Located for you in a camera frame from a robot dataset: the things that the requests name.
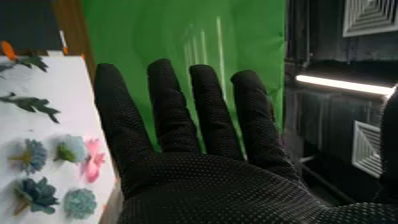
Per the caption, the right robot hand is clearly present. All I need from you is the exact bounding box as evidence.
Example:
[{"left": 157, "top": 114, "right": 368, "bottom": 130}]
[{"left": 93, "top": 58, "right": 398, "bottom": 224}]

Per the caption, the pink flower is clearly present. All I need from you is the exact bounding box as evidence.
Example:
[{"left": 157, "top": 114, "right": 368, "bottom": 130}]
[{"left": 78, "top": 138, "right": 109, "bottom": 184}]

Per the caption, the pale teal flower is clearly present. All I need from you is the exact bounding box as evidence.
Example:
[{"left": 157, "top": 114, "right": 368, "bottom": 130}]
[{"left": 54, "top": 134, "right": 91, "bottom": 165}]

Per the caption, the dark blue flower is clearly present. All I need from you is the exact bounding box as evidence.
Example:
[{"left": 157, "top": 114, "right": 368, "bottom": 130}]
[
  {"left": 7, "top": 138, "right": 50, "bottom": 175},
  {"left": 13, "top": 176, "right": 62, "bottom": 217}
]

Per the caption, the white air vent grille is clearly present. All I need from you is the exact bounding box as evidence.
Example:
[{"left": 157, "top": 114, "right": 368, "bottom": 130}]
[
  {"left": 341, "top": 0, "right": 398, "bottom": 38},
  {"left": 350, "top": 120, "right": 386, "bottom": 179}
]

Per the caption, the green sprig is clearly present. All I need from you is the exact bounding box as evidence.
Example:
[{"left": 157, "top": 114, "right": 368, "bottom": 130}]
[
  {"left": 0, "top": 92, "right": 62, "bottom": 124},
  {"left": 0, "top": 54, "right": 50, "bottom": 73}
]

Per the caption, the ceiling light strip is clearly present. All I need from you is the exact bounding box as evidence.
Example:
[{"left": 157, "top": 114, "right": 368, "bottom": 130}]
[{"left": 293, "top": 74, "right": 398, "bottom": 97}]

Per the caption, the white sheet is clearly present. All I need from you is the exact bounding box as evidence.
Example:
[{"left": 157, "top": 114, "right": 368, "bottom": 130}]
[{"left": 0, "top": 49, "right": 121, "bottom": 224}]

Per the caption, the dark mat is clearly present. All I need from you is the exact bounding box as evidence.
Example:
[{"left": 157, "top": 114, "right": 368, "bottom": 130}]
[{"left": 0, "top": 0, "right": 66, "bottom": 56}]

